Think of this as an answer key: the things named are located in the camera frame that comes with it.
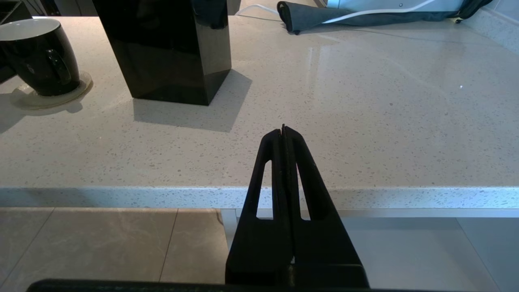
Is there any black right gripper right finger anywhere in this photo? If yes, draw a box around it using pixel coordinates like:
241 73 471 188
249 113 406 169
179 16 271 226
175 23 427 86
284 125 369 286

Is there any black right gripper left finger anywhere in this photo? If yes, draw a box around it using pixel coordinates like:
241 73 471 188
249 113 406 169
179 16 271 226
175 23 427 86
225 129 292 284

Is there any black tissue box white lid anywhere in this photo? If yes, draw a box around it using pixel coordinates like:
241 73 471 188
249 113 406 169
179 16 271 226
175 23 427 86
91 0 232 106

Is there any dark grey folded cloth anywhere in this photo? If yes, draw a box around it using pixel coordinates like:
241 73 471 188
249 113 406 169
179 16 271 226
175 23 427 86
277 0 493 35

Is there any silver microwave oven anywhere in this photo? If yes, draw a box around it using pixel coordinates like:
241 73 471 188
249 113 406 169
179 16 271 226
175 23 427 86
324 0 465 12

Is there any round white coaster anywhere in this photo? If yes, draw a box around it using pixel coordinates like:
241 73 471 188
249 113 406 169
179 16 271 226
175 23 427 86
9 71 94 111

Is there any black mug white inside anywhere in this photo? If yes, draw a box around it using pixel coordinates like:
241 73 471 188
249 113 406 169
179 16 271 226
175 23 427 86
0 18 81 97

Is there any white power cable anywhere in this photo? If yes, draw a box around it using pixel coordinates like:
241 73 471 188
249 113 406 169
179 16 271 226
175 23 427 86
235 0 442 25

